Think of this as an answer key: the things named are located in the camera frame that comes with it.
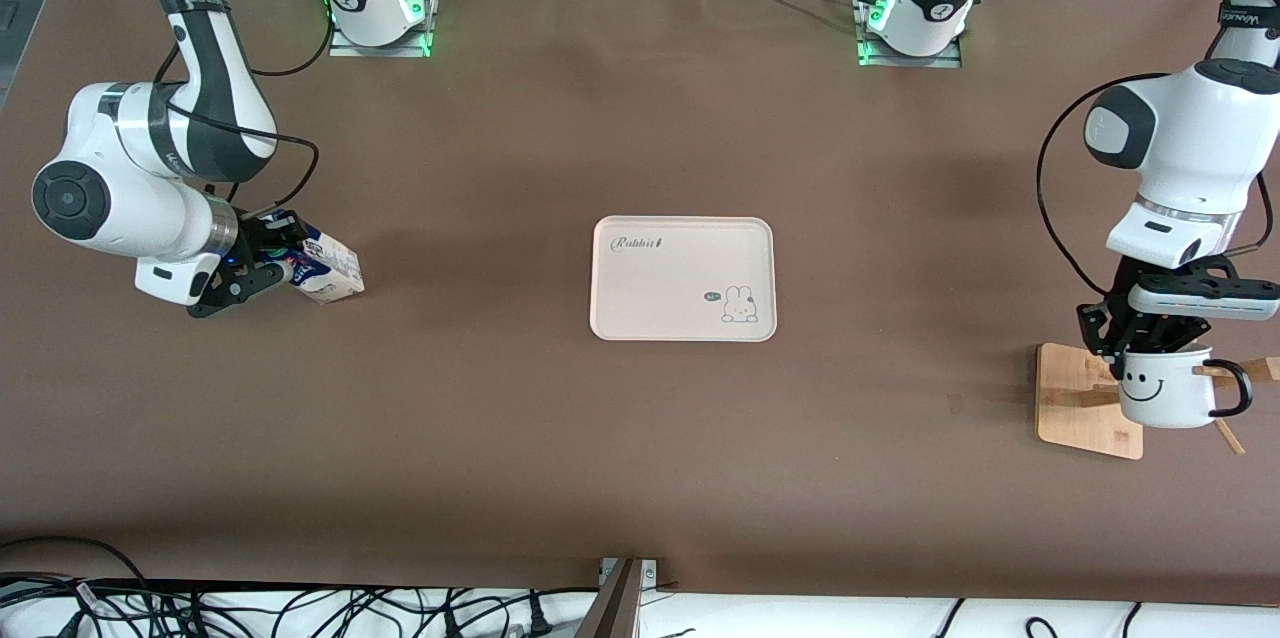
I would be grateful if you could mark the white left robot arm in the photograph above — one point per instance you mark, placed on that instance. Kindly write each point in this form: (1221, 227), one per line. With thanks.
(1190, 138)

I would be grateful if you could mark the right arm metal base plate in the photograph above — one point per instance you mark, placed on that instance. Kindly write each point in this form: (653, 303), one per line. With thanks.
(380, 49)

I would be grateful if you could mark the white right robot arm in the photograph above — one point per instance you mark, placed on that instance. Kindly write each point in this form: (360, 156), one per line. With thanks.
(110, 208)

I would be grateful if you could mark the wooden mug stand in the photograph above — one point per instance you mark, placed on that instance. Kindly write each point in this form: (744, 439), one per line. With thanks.
(1070, 398)

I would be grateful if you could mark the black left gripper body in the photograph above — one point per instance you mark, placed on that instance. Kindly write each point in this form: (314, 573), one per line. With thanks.
(1128, 326)

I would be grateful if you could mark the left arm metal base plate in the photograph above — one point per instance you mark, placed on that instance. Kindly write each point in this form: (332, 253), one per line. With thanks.
(920, 61)

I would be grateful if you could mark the small metal bracket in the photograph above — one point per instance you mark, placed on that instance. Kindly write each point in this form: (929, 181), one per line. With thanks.
(650, 573)

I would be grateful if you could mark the blue milk carton green cap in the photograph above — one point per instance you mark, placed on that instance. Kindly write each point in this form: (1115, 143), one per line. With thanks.
(335, 273)

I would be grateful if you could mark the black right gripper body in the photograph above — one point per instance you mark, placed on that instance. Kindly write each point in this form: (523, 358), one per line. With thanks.
(253, 236)

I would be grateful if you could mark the aluminium profile post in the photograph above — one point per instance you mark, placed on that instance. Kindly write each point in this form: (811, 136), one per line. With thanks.
(615, 608)

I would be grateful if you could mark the white tray with rabbit print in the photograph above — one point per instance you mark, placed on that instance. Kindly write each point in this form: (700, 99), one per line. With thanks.
(670, 288)

